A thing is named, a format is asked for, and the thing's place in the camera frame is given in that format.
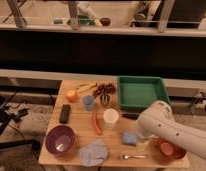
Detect blue plastic cup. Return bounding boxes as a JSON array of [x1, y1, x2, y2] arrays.
[[83, 95, 94, 110]]

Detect grey blue cloth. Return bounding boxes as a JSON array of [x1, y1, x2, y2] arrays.
[[78, 139, 108, 167]]

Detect blue sponge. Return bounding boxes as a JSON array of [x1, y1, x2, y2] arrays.
[[122, 132, 137, 146]]

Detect orange fruit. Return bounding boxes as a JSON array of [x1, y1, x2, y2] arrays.
[[66, 90, 78, 102]]

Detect white paper cup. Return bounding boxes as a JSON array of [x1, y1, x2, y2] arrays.
[[103, 108, 119, 128]]

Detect small metal cup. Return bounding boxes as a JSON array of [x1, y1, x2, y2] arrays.
[[100, 94, 110, 107]]

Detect black remote control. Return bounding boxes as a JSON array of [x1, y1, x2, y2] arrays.
[[59, 104, 70, 124]]

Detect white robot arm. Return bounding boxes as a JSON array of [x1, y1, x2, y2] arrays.
[[135, 100, 206, 160]]

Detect red bowl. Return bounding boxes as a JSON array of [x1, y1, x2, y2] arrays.
[[158, 138, 187, 160]]

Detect green plastic tray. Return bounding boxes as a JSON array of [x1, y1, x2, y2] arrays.
[[117, 76, 170, 111]]

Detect black office chair base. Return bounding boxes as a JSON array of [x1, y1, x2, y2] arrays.
[[0, 101, 40, 150]]

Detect black handled brush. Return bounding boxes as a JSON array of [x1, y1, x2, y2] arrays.
[[122, 114, 139, 120]]

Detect silver fork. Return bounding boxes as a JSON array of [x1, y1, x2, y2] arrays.
[[118, 154, 148, 160]]

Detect purple bowl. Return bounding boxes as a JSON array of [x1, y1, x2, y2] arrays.
[[45, 125, 75, 156]]

